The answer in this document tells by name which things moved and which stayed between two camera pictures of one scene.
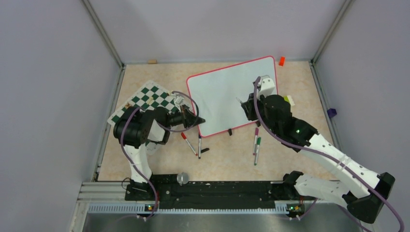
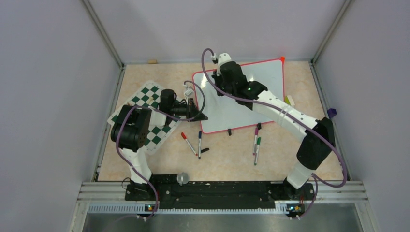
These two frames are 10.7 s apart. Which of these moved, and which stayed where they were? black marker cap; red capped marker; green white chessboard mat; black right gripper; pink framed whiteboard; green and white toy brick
Moved: pink framed whiteboard; black right gripper
Stayed: green white chessboard mat; black marker cap; red capped marker; green and white toy brick
